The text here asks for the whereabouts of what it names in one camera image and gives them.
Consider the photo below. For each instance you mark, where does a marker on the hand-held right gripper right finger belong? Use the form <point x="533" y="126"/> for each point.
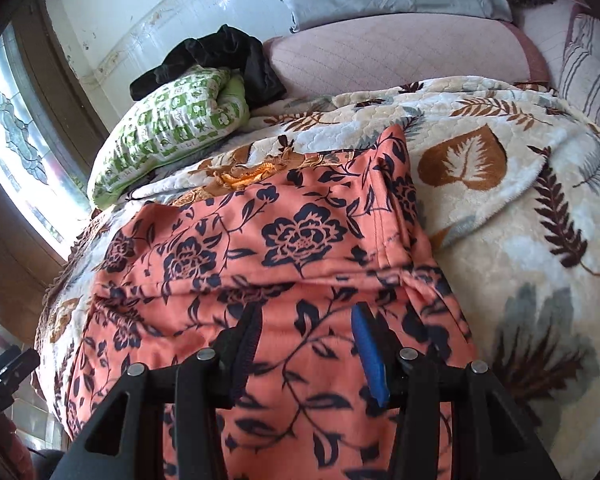
<point x="370" y="355"/>

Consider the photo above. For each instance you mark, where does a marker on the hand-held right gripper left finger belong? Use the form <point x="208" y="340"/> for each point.
<point x="247" y="345"/>

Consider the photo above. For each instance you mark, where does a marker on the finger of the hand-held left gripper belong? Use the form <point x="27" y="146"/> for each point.
<point x="10" y="367"/>

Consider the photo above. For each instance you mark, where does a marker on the orange floral garment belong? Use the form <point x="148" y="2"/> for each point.
<point x="290" y="270"/>

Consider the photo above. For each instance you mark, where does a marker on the person's left forearm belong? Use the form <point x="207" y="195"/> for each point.
<point x="15" y="450"/>

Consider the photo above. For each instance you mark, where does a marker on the leaf-print fleece blanket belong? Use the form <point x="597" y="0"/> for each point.
<point x="505" y="240"/>

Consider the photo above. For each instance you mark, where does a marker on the green patterned pillow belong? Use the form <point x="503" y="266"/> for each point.
<point x="165" y="130"/>

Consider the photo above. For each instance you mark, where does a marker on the stained glass window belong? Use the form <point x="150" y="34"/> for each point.
<point x="25" y="135"/>

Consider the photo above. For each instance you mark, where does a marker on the black cloth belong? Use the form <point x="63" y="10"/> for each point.
<point x="250" y="55"/>

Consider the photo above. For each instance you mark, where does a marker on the pink quilted pillow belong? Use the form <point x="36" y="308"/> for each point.
<point x="380" y="50"/>

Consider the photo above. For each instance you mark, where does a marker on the striped pillow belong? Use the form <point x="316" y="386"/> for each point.
<point x="585" y="60"/>

